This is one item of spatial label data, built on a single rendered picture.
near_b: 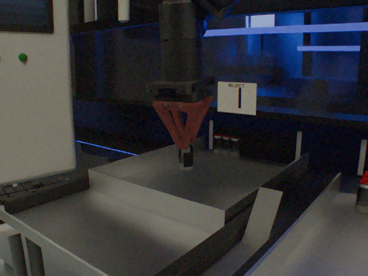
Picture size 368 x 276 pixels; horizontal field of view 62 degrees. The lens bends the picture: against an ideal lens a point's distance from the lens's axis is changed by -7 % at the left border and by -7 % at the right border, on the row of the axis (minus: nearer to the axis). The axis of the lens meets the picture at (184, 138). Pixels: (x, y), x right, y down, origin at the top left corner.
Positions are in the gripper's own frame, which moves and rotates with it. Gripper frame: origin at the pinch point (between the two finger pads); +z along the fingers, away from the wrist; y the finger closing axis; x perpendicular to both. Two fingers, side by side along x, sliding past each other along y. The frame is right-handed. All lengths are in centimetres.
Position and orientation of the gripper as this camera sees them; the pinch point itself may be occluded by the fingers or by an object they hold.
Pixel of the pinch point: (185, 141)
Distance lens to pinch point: 48.7
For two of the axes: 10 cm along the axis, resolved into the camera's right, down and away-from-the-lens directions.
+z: 0.4, 9.6, 2.8
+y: 4.0, -2.7, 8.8
